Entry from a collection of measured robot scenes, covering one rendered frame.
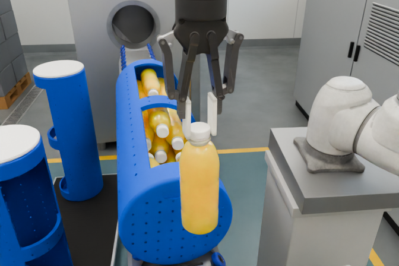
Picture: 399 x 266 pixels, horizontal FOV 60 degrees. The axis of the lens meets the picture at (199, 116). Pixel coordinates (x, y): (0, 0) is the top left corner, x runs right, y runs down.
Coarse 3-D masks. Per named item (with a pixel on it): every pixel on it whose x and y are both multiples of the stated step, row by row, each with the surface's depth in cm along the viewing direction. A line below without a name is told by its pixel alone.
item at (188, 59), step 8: (192, 40) 50; (192, 48) 51; (184, 56) 53; (192, 56) 51; (184, 64) 53; (192, 64) 53; (184, 72) 53; (184, 80) 53; (184, 88) 54; (184, 96) 55
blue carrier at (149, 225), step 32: (160, 64) 151; (128, 96) 125; (160, 96) 118; (128, 128) 106; (128, 160) 92; (128, 192) 82; (160, 192) 79; (224, 192) 84; (128, 224) 82; (160, 224) 84; (224, 224) 88; (160, 256) 89; (192, 256) 91
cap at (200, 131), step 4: (192, 124) 60; (196, 124) 60; (200, 124) 60; (204, 124) 60; (192, 128) 59; (196, 128) 59; (200, 128) 59; (204, 128) 59; (208, 128) 59; (192, 132) 58; (196, 132) 58; (200, 132) 58; (204, 132) 58; (208, 132) 59; (192, 136) 59; (196, 136) 58; (200, 136) 58; (204, 136) 58; (208, 136) 59; (196, 140) 59; (200, 140) 59; (204, 140) 59
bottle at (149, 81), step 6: (144, 72) 149; (150, 72) 147; (144, 78) 144; (150, 78) 141; (156, 78) 144; (144, 84) 140; (150, 84) 138; (156, 84) 139; (144, 90) 139; (150, 90) 136; (156, 90) 137
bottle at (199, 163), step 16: (192, 144) 60; (208, 144) 60; (192, 160) 59; (208, 160) 59; (192, 176) 60; (208, 176) 60; (192, 192) 62; (208, 192) 62; (192, 208) 63; (208, 208) 64; (192, 224) 65; (208, 224) 65
